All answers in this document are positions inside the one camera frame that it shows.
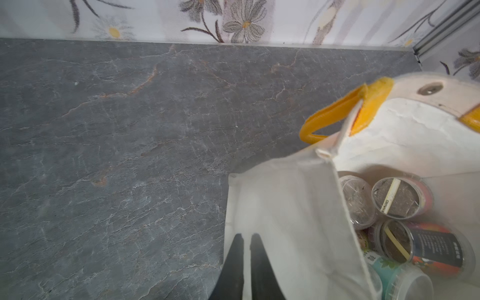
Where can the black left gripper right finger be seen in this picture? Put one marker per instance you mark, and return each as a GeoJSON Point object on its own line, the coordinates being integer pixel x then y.
{"type": "Point", "coordinates": [264, 285]}

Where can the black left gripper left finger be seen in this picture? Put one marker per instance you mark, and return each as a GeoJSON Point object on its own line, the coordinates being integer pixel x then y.
{"type": "Point", "coordinates": [230, 283]}

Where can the white canvas tote bag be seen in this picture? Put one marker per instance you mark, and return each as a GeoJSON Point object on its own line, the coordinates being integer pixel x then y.
{"type": "Point", "coordinates": [419, 125]}

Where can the clear lid jar in bag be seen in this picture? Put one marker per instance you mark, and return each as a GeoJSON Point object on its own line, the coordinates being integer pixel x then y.
{"type": "Point", "coordinates": [357, 194]}

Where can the teal label seed jar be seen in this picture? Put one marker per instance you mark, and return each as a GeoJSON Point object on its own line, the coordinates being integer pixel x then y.
{"type": "Point", "coordinates": [400, 281]}

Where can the pink rim jar in bag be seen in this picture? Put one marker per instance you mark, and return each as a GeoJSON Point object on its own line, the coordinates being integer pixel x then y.
{"type": "Point", "coordinates": [401, 197]}

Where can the red seed jar in bag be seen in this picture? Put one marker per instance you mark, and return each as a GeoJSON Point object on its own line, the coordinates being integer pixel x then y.
{"type": "Point", "coordinates": [437, 250]}

